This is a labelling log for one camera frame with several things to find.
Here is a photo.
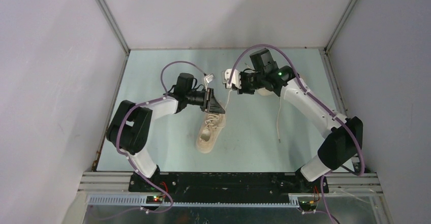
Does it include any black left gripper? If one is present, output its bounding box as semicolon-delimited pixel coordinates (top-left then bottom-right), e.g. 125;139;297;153
185;87;225;114

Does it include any beige sneaker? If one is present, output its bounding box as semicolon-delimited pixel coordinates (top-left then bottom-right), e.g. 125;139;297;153
196;112;226;153
244;62;307;144

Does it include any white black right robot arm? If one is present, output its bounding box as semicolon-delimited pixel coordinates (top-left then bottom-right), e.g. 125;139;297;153
223;44;365;193

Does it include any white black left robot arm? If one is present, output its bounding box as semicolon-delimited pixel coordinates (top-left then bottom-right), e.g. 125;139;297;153
106;73;226;192

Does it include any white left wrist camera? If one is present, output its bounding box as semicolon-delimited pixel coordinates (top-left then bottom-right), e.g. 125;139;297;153
203;74;215;84

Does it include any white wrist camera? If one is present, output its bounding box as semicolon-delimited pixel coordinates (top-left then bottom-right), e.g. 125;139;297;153
203;74;215;84
222;69;241;90

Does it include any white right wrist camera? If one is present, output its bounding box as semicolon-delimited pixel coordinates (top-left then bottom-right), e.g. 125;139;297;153
222;69;241;90

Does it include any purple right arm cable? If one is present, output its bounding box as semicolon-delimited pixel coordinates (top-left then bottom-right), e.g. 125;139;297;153
228;44;366;224

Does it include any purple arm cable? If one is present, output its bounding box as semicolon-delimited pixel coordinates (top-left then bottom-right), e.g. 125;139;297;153
228;44;366;224
85;60;207;221

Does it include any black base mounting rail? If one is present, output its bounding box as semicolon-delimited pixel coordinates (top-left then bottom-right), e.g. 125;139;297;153
150;172;329;204

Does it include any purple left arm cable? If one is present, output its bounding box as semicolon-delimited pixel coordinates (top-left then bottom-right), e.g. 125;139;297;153
85;60;207;221

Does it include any aluminium frame rail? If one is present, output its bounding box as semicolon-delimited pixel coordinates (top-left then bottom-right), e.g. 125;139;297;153
78;172;383;208

